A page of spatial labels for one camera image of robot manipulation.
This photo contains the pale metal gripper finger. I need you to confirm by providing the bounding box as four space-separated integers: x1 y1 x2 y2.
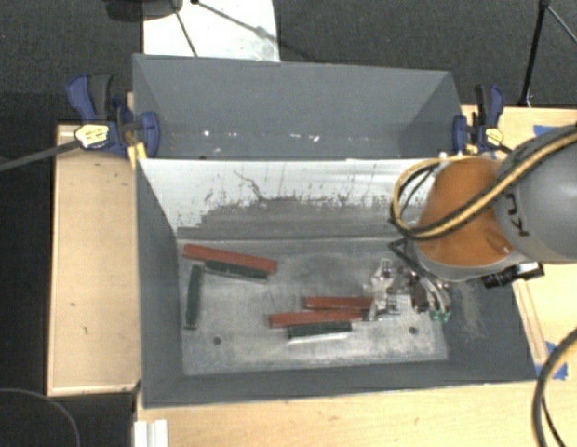
362 293 402 322
369 258 399 296

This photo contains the red-brown flat block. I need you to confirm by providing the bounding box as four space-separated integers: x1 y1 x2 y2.
301 295 375 312
268 309 365 330
181 243 279 275

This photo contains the dark green flat block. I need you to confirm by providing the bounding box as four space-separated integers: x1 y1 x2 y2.
183 264 203 331
287 320 354 340
203 258 270 283

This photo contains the grey metal bin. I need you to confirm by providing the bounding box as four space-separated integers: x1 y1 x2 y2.
131 53 538 409

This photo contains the pale wood board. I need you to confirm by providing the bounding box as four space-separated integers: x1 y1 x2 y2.
46 121 143 398

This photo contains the black cylinder on white bracket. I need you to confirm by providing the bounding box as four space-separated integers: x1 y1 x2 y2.
481 262 546 291

